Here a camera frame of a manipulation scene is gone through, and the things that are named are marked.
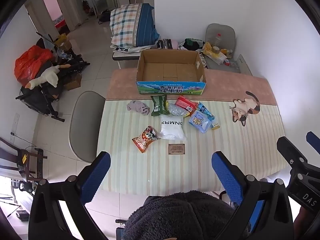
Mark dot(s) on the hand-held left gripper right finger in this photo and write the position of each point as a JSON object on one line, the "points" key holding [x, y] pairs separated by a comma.
{"points": [[226, 177]]}

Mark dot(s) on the yellow plastic bag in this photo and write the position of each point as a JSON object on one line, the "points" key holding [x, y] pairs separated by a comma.
{"points": [[207, 48]]}

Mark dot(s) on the orange panda snack packet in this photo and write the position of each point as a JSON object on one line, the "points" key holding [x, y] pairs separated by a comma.
{"points": [[145, 138]]}

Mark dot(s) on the white goose plush toy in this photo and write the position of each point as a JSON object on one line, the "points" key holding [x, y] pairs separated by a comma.
{"points": [[48, 76]]}

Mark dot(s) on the small brown cardboard box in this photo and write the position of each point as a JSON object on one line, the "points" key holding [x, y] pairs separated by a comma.
{"points": [[73, 81]]}

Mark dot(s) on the yellow box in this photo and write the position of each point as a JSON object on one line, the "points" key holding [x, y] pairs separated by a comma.
{"points": [[62, 41]]}

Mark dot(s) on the black polka dot cloth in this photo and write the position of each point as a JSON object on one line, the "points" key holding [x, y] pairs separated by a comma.
{"points": [[203, 60]]}

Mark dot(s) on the white soft packet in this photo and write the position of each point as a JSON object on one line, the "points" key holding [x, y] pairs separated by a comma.
{"points": [[172, 127]]}

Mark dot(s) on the tape roll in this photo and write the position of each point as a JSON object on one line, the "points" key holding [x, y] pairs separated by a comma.
{"points": [[215, 50]]}

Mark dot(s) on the black stroller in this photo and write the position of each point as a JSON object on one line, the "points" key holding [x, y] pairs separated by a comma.
{"points": [[37, 100]]}

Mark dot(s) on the red snack packet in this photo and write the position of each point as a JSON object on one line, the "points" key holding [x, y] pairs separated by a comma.
{"points": [[185, 103]]}

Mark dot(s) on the clear plastic bottle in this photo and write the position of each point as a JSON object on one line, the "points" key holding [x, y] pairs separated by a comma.
{"points": [[217, 41]]}

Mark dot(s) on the white perforated board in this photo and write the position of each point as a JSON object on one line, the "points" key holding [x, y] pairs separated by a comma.
{"points": [[243, 63]]}

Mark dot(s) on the small red item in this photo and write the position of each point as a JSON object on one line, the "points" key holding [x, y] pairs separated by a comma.
{"points": [[228, 62]]}

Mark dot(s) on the dark fleece clothing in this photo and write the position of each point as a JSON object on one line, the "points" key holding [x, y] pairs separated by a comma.
{"points": [[185, 217]]}

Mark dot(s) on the silver scrubber with yellow ends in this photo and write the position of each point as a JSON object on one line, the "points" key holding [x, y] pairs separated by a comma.
{"points": [[176, 110]]}

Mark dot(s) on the blue snack packet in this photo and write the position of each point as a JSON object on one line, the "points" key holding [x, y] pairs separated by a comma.
{"points": [[204, 110]]}

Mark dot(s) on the black white striped item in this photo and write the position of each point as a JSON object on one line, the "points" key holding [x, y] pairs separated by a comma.
{"points": [[163, 43]]}

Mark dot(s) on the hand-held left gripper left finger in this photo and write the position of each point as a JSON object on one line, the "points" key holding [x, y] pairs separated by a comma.
{"points": [[96, 177]]}

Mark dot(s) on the green snack packet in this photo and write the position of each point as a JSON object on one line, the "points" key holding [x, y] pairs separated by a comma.
{"points": [[159, 105]]}

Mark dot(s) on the red plastic bag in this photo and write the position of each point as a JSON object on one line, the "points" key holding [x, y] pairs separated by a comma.
{"points": [[30, 63]]}

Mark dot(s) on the light blue tissue pack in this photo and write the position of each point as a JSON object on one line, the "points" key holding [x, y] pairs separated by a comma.
{"points": [[199, 122]]}

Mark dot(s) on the grey padded chair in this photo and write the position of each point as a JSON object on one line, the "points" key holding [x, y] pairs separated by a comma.
{"points": [[220, 30]]}

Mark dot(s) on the lavender cloth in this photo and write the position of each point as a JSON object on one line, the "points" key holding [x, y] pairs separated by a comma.
{"points": [[137, 107]]}

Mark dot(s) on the plaid folded quilt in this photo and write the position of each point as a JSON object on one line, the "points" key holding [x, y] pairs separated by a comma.
{"points": [[132, 25]]}

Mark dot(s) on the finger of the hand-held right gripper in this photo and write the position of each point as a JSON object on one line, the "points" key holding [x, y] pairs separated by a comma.
{"points": [[291, 151], [313, 142]]}

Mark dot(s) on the black and green clothes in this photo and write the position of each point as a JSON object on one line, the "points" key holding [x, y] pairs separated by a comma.
{"points": [[192, 44]]}

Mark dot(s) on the dark wooden chair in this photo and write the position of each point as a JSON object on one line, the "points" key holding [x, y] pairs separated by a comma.
{"points": [[15, 155]]}

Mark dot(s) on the pink item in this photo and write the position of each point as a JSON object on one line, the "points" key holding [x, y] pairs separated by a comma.
{"points": [[175, 44]]}

